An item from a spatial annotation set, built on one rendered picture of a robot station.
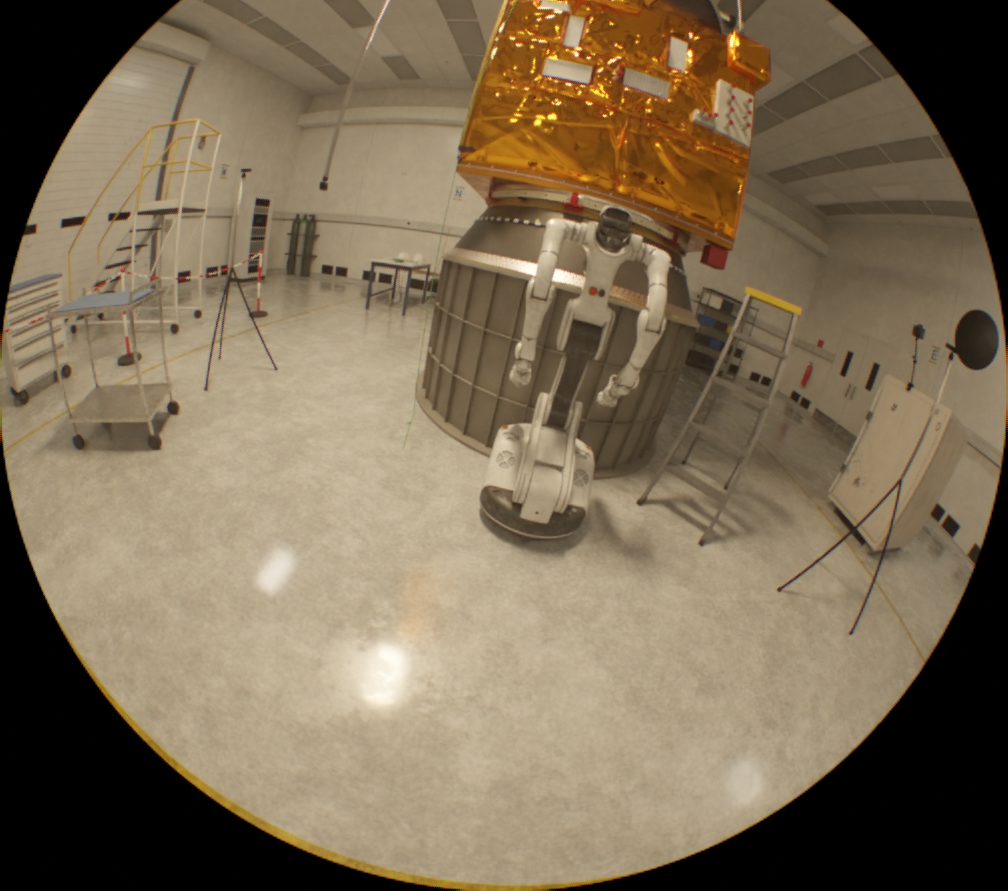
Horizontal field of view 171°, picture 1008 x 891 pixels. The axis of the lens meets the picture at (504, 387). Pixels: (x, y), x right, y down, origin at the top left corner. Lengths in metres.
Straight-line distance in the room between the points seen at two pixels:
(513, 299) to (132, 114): 7.36
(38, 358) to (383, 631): 3.72
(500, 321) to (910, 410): 3.74
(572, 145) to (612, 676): 2.72
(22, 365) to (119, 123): 4.72
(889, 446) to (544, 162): 3.82
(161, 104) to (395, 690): 8.30
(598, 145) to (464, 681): 2.75
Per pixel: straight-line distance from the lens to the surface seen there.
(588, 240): 1.41
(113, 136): 7.56
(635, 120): 2.50
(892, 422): 3.94
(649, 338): 1.35
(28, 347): 4.00
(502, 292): 2.02
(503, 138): 2.33
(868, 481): 3.98
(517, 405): 2.10
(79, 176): 7.30
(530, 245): 2.07
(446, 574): 1.51
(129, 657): 1.62
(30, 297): 3.97
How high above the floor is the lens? 1.24
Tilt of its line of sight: 22 degrees down
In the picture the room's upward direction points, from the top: 13 degrees clockwise
